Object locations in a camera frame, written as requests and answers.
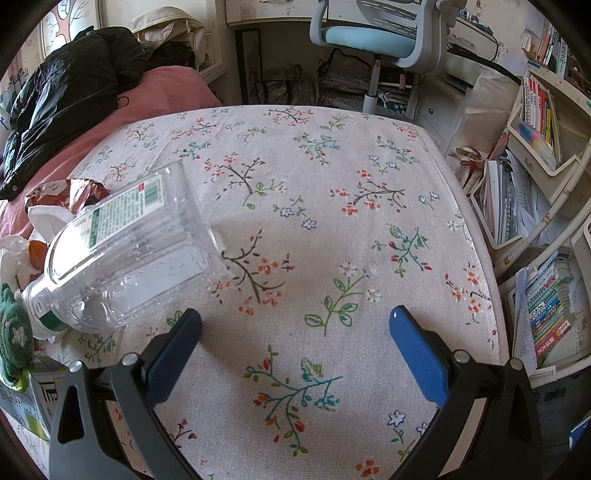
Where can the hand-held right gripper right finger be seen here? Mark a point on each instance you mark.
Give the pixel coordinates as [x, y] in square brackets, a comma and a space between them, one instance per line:
[415, 355]

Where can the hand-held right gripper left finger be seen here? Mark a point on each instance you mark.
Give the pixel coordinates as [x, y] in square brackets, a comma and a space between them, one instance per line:
[171, 355]

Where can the clear plastic bottle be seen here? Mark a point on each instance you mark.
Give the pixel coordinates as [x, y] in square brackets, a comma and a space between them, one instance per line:
[138, 258]

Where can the green plush toy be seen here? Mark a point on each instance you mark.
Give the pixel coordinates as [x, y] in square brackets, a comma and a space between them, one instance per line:
[14, 332]

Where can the white tissue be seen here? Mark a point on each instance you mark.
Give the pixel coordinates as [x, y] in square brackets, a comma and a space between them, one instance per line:
[9, 258]
[48, 221]

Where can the red snack wrapper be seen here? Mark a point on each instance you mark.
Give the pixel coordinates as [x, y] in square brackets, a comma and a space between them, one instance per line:
[69, 194]

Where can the row of colourful books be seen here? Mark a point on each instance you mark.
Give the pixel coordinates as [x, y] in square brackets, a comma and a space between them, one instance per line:
[549, 314]

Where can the white and green carton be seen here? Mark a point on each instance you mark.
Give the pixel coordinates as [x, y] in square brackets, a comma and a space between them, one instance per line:
[32, 401]

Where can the orange peel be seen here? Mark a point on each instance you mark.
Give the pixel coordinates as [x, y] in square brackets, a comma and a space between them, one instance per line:
[38, 251]

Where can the stack of papers and booklets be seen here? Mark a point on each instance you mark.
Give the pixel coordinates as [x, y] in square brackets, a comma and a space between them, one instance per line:
[512, 203]

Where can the floral mat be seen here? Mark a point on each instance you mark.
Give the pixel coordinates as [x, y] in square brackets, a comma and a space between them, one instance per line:
[300, 184]

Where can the white paper bag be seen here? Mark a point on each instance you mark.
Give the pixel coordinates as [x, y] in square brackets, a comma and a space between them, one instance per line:
[480, 115]

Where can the white drawer cabinet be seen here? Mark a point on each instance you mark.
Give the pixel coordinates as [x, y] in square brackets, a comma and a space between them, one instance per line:
[438, 106]

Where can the white shelf rack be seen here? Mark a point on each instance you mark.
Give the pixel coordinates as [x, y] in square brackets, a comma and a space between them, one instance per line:
[521, 124]

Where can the pink bed sheet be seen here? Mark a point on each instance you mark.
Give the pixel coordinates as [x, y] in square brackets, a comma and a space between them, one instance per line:
[152, 97]

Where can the row of red-spined books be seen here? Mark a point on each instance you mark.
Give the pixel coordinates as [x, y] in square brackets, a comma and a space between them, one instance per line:
[538, 110]

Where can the black puffer jacket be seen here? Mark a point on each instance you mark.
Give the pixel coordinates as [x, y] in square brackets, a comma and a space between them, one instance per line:
[69, 87]

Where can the black framed panel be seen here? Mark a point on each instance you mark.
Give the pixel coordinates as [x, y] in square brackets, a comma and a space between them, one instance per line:
[249, 60]

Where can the blue office chair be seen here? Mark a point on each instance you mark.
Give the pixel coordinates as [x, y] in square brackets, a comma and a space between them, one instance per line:
[364, 39]

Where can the beige bag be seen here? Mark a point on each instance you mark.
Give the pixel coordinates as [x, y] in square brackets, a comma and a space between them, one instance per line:
[161, 27]

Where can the white desk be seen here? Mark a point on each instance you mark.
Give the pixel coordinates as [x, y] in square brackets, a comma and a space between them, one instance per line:
[268, 9]

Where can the tree wall decal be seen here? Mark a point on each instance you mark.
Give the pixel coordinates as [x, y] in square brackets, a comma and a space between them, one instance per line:
[64, 27]

